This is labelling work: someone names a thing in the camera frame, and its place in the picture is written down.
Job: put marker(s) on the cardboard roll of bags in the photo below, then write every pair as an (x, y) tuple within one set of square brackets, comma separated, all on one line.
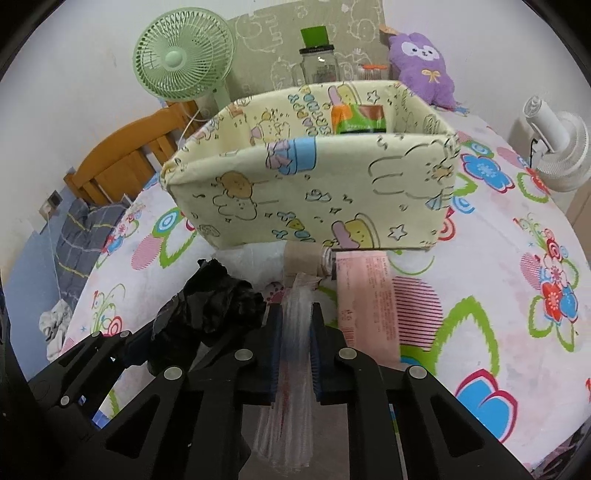
[(302, 261)]

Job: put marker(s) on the wooden chair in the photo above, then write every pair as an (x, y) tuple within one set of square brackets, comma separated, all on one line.
[(115, 157)]

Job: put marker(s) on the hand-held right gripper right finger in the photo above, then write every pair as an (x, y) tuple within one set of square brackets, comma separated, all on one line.
[(316, 341)]

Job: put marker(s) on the glass jar mug green lid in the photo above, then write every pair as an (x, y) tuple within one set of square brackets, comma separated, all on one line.
[(318, 64)]

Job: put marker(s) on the purple plush rabbit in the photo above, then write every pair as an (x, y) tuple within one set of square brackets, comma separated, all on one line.
[(425, 69)]

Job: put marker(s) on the green printed board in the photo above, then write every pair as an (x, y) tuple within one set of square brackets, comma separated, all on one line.
[(268, 41)]

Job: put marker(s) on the yellow printed fabric box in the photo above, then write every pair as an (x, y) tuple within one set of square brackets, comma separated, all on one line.
[(323, 184)]

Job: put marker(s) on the white crumpled cloth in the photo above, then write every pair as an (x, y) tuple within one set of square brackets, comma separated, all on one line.
[(55, 327)]

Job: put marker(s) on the clear plastic bag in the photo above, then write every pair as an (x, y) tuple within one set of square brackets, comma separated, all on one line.
[(295, 323)]

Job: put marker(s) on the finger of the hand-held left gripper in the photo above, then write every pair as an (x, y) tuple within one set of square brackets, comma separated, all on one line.
[(99, 350)]

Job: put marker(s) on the small jar orange lid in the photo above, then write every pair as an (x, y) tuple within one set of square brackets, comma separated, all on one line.
[(371, 71)]

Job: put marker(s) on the grey plaid blanket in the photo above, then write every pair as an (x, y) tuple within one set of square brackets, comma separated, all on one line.
[(83, 230)]

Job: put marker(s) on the wall socket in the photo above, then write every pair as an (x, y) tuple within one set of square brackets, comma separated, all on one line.
[(54, 200)]

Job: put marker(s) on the green desk fan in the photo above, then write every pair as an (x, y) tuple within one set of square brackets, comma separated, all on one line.
[(180, 55)]

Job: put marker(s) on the black plastic bag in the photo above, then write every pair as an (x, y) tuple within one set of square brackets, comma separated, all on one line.
[(217, 300)]

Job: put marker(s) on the green tissue packet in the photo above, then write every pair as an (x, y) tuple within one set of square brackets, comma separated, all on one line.
[(360, 122)]

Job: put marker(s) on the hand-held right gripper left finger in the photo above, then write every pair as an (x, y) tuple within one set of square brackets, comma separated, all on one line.
[(274, 341)]

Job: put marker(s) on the pink packet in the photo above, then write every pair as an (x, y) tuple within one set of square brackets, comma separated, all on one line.
[(364, 300)]

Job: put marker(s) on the white plastic bag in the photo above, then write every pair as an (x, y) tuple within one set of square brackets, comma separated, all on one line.
[(254, 263)]

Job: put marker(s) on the white standing fan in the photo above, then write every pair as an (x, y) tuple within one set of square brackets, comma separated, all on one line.
[(568, 152)]

